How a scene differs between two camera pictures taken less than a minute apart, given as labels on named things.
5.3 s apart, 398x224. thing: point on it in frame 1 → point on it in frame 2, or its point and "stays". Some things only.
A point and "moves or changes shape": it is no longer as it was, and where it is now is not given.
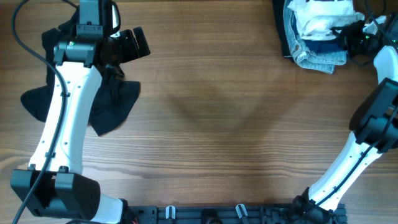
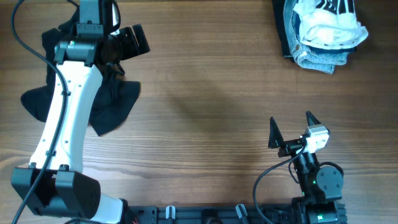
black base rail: (269, 213) stays
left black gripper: (132, 53) stays
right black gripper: (347, 32) → (277, 139)
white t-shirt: (316, 19) moves or changes shape
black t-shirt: (115, 97) stays
